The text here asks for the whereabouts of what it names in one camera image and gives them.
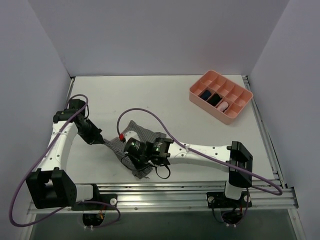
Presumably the grey striped underwear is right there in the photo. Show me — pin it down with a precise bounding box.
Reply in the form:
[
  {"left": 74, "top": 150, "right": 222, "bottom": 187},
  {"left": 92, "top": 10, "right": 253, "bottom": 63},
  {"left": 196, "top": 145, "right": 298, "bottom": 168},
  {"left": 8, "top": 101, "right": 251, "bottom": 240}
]
[{"left": 104, "top": 120, "right": 167, "bottom": 180}]

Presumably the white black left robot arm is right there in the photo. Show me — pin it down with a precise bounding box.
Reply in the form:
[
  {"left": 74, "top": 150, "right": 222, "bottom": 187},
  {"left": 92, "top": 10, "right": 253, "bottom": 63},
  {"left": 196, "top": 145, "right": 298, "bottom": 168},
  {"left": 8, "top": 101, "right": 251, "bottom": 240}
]
[{"left": 26, "top": 98, "right": 104, "bottom": 210}]

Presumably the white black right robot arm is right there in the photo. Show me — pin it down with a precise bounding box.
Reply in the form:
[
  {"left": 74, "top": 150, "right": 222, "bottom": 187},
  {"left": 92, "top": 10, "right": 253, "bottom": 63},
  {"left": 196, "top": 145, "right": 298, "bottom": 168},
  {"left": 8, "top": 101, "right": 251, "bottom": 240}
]
[{"left": 119, "top": 131, "right": 253, "bottom": 207}]

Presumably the blue rolled cloth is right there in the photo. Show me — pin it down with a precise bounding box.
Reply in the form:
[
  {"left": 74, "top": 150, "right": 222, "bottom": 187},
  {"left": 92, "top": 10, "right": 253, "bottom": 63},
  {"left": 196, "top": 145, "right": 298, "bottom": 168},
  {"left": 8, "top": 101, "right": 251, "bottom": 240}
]
[{"left": 200, "top": 90, "right": 212, "bottom": 101}]

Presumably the black rolled cloth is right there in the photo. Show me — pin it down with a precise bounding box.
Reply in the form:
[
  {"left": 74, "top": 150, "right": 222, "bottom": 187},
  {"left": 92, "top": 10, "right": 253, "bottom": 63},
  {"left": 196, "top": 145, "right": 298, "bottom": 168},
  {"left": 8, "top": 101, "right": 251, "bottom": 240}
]
[{"left": 207, "top": 93, "right": 222, "bottom": 107}]

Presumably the pink rolled cloth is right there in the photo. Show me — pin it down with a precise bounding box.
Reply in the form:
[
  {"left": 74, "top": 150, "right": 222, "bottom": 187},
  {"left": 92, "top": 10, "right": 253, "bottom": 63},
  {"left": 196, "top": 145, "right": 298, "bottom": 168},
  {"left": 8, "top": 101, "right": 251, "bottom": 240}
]
[{"left": 217, "top": 101, "right": 229, "bottom": 112}]

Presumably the pink compartment tray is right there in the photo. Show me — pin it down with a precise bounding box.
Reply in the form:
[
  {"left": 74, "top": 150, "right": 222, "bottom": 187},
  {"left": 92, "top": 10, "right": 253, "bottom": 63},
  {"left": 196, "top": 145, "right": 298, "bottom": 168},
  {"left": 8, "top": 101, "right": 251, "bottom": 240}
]
[{"left": 189, "top": 70, "right": 253, "bottom": 125}]

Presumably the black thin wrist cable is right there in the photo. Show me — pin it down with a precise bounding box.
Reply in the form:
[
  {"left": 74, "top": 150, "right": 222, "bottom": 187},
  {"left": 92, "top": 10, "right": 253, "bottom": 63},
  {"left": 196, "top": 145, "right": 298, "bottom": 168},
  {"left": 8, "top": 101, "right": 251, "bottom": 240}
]
[{"left": 120, "top": 154, "right": 172, "bottom": 180}]

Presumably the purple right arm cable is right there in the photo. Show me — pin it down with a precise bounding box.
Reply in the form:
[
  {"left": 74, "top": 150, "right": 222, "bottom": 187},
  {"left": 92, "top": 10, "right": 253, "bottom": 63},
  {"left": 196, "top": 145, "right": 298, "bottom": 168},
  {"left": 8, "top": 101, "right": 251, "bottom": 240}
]
[{"left": 116, "top": 107, "right": 283, "bottom": 226}]

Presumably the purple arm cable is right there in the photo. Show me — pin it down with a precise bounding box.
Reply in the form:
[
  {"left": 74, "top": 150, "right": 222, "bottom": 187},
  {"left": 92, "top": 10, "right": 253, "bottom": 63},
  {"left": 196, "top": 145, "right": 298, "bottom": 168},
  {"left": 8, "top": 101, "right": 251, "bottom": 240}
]
[
  {"left": 9, "top": 93, "right": 122, "bottom": 227},
  {"left": 116, "top": 107, "right": 283, "bottom": 226}
]

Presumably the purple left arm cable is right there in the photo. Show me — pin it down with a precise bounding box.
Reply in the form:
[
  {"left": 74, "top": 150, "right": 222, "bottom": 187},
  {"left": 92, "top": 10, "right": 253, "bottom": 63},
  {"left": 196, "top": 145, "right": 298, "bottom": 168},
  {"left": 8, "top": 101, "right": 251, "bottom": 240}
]
[{"left": 9, "top": 93, "right": 122, "bottom": 227}]

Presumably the aluminium frame rail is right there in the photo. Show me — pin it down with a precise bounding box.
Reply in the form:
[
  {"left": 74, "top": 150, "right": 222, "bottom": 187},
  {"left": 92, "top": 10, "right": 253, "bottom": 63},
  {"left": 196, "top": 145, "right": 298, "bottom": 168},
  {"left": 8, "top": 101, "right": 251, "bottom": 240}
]
[{"left": 26, "top": 180, "right": 300, "bottom": 215}]

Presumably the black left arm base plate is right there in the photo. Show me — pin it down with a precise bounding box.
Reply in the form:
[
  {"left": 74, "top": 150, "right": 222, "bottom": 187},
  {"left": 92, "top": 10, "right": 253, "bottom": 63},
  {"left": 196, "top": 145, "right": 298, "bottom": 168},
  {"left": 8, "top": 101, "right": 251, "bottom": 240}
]
[{"left": 71, "top": 193, "right": 118, "bottom": 211}]

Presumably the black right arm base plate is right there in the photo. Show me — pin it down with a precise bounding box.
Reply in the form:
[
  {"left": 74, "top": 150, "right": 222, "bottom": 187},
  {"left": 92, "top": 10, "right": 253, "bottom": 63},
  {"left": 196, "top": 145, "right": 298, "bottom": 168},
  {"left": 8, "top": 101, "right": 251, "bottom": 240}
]
[{"left": 206, "top": 191, "right": 253, "bottom": 209}]

